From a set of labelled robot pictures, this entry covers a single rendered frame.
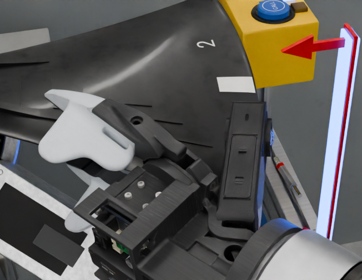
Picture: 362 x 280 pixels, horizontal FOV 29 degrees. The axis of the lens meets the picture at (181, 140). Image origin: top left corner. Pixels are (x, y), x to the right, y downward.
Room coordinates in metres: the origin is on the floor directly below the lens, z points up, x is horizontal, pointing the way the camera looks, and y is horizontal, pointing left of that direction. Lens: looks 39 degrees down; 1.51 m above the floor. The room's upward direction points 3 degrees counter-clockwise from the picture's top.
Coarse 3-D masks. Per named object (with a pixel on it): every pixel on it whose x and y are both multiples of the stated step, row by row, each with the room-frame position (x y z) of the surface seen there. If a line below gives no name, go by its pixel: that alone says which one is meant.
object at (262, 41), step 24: (240, 0) 0.81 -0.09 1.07; (264, 0) 0.81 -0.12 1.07; (240, 24) 0.75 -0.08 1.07; (264, 24) 0.75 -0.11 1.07; (288, 24) 0.75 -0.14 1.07; (312, 24) 0.75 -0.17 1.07; (264, 48) 0.74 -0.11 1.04; (264, 72) 0.74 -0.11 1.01; (288, 72) 0.74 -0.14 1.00; (312, 72) 0.75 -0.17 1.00
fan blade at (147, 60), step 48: (192, 0) 0.60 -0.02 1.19; (48, 48) 0.53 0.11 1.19; (96, 48) 0.53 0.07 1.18; (144, 48) 0.53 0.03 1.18; (240, 48) 0.54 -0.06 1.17; (0, 96) 0.46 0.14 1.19; (144, 96) 0.47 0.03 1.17; (192, 96) 0.48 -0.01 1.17; (240, 96) 0.48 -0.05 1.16; (192, 144) 0.43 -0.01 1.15
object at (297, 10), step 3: (291, 3) 0.79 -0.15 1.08; (294, 3) 0.79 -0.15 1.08; (297, 3) 0.79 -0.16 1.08; (300, 3) 0.79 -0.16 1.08; (303, 3) 0.78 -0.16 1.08; (291, 6) 0.78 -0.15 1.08; (294, 6) 0.78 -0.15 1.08; (297, 6) 0.78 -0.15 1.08; (300, 6) 0.78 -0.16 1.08; (303, 6) 0.78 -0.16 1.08; (306, 6) 0.78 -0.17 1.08; (294, 9) 0.77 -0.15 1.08; (297, 9) 0.77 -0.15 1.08; (300, 9) 0.77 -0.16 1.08; (303, 9) 0.77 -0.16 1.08; (306, 9) 0.77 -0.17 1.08; (297, 12) 0.77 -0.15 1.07
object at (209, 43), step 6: (204, 36) 0.55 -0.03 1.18; (210, 36) 0.55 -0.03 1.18; (216, 36) 0.55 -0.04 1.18; (192, 42) 0.54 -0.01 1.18; (198, 42) 0.54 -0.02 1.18; (204, 42) 0.54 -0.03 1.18; (210, 42) 0.54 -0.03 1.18; (216, 42) 0.54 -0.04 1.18; (192, 48) 0.53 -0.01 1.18; (198, 48) 0.53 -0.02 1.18; (204, 48) 0.53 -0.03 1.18; (210, 48) 0.53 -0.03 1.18; (216, 48) 0.53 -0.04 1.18
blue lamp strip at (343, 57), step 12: (348, 36) 0.52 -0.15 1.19; (348, 48) 0.52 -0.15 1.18; (348, 60) 0.52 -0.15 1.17; (336, 72) 0.53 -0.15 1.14; (336, 84) 0.53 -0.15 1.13; (336, 96) 0.53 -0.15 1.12; (336, 108) 0.52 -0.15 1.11; (336, 120) 0.52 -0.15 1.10; (336, 132) 0.52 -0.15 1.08; (336, 144) 0.52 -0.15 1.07; (336, 156) 0.52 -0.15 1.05; (324, 168) 0.53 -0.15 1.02; (324, 180) 0.53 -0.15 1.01; (324, 192) 0.53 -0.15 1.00; (324, 204) 0.52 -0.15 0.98; (324, 216) 0.52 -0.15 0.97; (324, 228) 0.52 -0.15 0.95
